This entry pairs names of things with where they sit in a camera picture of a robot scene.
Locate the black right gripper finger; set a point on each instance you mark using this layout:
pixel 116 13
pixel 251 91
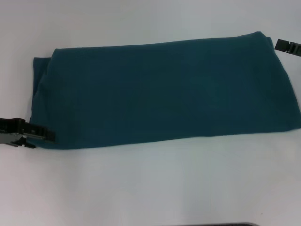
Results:
pixel 287 46

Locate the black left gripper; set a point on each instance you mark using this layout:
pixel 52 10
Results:
pixel 10 130

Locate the teal t-shirt with FREE print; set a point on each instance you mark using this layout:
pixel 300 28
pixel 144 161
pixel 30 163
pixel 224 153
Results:
pixel 152 94

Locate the black flat panel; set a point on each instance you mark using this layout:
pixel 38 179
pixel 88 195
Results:
pixel 216 224

